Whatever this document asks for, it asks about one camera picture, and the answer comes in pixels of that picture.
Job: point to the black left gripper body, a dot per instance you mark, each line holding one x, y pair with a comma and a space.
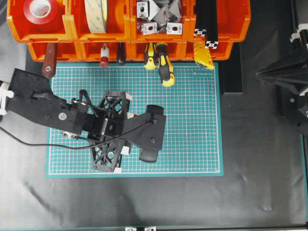
90, 123

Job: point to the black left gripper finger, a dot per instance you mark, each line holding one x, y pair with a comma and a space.
115, 105
107, 157

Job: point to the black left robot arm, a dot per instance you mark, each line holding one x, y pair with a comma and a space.
31, 97

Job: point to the orange lower container rack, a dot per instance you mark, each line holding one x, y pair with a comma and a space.
91, 51

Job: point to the orange container rack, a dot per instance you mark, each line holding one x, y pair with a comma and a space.
91, 51
70, 23

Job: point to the cream double-sided tape roll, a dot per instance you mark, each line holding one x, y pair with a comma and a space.
97, 15

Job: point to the orange upper container rack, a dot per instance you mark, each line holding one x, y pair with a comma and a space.
70, 23

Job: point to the red vinyl tape roll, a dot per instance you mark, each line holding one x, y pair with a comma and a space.
40, 12

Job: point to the large yellow black screwdriver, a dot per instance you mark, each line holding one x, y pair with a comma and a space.
165, 68

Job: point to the small yellow black screwdriver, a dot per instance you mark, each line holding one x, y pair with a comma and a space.
150, 57

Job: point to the green cutting mat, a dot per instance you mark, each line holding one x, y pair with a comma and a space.
192, 142

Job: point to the yellow utility knife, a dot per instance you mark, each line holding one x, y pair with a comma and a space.
202, 56

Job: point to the grey metal corner brackets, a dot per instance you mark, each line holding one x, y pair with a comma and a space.
159, 17

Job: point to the black aluminium extrusion bar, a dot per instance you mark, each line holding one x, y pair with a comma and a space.
211, 23

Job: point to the red white handled tool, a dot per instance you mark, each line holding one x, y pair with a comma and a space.
104, 57

